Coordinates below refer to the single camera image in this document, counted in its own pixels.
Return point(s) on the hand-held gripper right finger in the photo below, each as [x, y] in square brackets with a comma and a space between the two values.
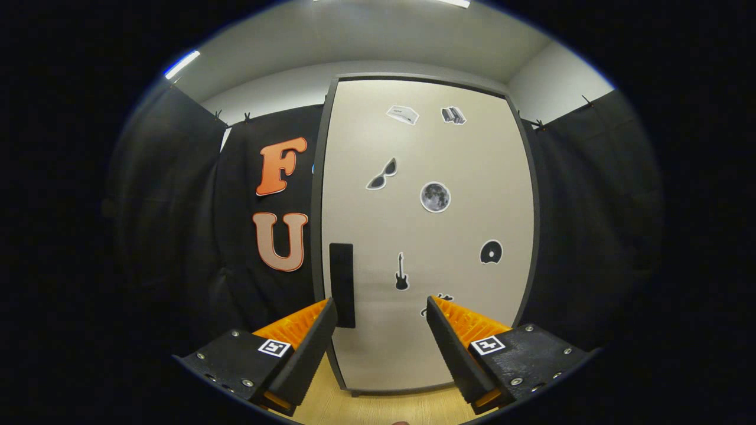
[455, 354]

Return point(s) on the wide ceiling light panel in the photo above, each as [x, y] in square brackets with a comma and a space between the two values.
[455, 3]

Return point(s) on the grey shoe cabinet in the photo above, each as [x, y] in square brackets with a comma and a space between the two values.
[316, 206]

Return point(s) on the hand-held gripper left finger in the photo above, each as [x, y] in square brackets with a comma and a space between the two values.
[307, 354]

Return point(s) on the black backdrop cloth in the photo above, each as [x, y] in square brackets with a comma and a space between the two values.
[590, 236]

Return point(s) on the narrow ceiling light strip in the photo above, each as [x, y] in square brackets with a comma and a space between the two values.
[182, 65]

